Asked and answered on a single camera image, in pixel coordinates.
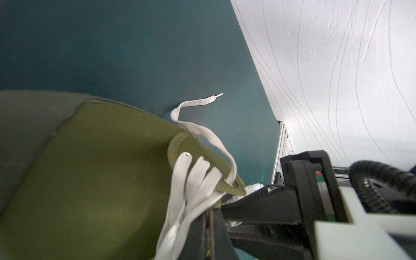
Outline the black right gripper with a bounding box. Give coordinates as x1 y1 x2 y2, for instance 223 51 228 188
222 150 348 260

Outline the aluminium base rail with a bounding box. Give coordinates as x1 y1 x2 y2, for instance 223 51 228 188
271 121 295 184

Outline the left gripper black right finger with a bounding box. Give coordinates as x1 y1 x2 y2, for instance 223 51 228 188
209 210 239 260

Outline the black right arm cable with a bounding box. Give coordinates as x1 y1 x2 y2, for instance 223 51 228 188
348 160 416 215

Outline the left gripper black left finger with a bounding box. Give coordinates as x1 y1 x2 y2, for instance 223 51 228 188
178 213 207 260

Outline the green canvas shoe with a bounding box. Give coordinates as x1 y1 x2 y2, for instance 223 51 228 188
1 91 246 260

